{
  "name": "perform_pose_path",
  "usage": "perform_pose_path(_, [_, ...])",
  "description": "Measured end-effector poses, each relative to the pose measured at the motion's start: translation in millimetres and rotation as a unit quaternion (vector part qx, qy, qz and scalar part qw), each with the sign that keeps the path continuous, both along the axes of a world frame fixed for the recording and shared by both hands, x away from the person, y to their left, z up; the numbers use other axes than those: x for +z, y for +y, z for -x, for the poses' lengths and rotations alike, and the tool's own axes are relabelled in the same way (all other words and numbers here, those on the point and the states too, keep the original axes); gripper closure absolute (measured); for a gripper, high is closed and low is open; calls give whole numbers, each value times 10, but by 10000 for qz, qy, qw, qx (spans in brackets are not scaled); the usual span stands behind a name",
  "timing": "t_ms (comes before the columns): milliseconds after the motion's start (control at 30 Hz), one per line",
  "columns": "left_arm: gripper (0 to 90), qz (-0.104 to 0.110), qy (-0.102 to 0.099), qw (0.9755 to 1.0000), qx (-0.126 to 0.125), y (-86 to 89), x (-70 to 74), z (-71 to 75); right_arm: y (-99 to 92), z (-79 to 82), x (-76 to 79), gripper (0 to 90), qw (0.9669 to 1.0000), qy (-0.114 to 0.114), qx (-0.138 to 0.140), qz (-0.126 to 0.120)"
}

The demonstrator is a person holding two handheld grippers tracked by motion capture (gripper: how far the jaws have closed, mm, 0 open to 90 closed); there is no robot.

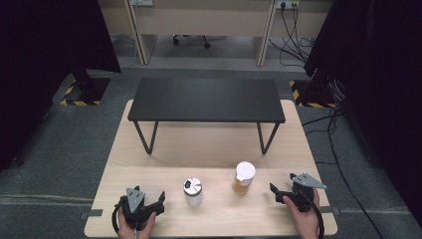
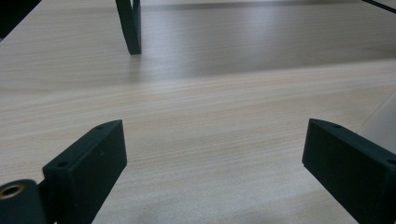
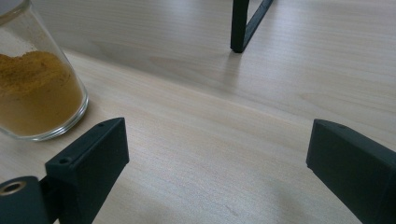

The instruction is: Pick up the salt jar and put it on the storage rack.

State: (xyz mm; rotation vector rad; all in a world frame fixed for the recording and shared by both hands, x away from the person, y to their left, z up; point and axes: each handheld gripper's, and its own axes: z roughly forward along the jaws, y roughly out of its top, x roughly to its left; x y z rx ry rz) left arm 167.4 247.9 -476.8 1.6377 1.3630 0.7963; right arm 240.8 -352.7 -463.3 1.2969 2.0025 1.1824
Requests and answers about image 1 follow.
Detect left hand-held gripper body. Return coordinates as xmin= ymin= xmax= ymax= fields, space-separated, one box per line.
xmin=118 ymin=186 xmax=151 ymax=232

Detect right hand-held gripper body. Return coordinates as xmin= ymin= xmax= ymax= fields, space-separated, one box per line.
xmin=282 ymin=172 xmax=327 ymax=213

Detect amber jar with white lid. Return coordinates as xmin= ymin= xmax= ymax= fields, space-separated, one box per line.
xmin=232 ymin=160 xmax=257 ymax=196

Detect glass jar with silver lid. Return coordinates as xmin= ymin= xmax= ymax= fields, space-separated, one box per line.
xmin=182 ymin=176 xmax=204 ymax=208

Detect black metal rack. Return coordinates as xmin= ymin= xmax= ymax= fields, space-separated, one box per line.
xmin=127 ymin=78 xmax=287 ymax=156

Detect person's right hand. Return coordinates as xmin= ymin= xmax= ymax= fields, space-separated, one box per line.
xmin=282 ymin=188 xmax=321 ymax=239

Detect person's left hand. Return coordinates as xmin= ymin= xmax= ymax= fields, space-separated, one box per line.
xmin=116 ymin=210 xmax=157 ymax=239

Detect grey tape strip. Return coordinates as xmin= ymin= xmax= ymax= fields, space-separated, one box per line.
xmin=318 ymin=205 xmax=341 ymax=215
xmin=80 ymin=208 xmax=105 ymax=220

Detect stand base with hazard tape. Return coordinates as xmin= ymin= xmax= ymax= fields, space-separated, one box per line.
xmin=289 ymin=68 xmax=340 ymax=110
xmin=59 ymin=68 xmax=111 ymax=107

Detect black curtain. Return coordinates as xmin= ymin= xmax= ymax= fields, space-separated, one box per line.
xmin=0 ymin=0 xmax=122 ymax=173
xmin=303 ymin=0 xmax=422 ymax=228

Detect beige desk leg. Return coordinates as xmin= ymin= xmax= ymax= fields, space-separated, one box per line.
xmin=254 ymin=0 xmax=279 ymax=68
xmin=123 ymin=0 xmax=159 ymax=66

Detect office chair base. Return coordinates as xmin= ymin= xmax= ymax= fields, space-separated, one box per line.
xmin=171 ymin=34 xmax=212 ymax=51

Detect beige desk panel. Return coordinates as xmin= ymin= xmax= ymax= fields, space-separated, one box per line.
xmin=99 ymin=0 xmax=333 ymax=39

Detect right hand-held gripper cable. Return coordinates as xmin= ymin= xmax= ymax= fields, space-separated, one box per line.
xmin=298 ymin=187 xmax=325 ymax=239

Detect hand-held gripper cable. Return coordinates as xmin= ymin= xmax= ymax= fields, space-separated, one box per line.
xmin=298 ymin=187 xmax=325 ymax=239
xmin=111 ymin=194 xmax=138 ymax=239

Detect left hand-held gripper cable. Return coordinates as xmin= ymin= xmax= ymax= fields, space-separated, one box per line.
xmin=111 ymin=194 xmax=138 ymax=239

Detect black floor cables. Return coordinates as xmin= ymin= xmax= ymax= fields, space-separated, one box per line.
xmin=301 ymin=108 xmax=387 ymax=239

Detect black cable bundle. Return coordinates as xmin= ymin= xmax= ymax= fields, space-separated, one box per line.
xmin=268 ymin=2 xmax=317 ymax=68

